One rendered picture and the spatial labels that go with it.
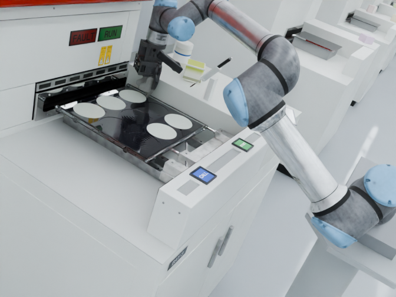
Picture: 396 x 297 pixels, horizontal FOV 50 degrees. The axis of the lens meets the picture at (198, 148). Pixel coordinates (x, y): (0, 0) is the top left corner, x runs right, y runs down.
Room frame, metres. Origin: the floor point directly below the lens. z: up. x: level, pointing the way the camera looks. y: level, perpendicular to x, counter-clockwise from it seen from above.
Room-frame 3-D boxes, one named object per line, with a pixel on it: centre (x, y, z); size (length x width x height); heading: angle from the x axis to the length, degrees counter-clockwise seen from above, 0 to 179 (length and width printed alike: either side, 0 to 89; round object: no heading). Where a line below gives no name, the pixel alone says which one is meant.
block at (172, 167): (1.03, 0.03, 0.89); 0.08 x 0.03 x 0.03; 69
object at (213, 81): (1.45, 0.04, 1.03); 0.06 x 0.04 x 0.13; 69
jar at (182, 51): (1.71, 0.19, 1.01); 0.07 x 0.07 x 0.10
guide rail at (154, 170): (1.12, 0.22, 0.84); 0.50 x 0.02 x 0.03; 69
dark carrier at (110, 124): (1.26, 0.23, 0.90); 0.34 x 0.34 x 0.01; 69
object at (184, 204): (1.06, -0.08, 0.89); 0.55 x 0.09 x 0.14; 159
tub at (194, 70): (1.58, 0.11, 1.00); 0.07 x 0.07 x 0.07; 6
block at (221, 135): (1.33, -0.08, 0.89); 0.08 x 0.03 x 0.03; 69
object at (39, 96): (1.32, 0.43, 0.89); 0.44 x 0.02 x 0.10; 159
